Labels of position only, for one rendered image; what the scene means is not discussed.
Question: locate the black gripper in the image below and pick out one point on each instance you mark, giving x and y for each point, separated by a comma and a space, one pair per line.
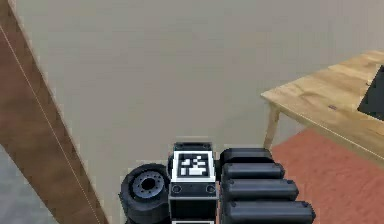
146, 191

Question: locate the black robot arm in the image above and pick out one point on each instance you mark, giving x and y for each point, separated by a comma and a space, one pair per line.
256, 190

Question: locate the brown wooden door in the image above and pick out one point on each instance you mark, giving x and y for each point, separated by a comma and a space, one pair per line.
40, 140

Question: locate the light wooden table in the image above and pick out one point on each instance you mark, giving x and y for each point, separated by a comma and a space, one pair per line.
326, 100

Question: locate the black flat object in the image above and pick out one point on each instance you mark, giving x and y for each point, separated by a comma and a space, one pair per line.
375, 96

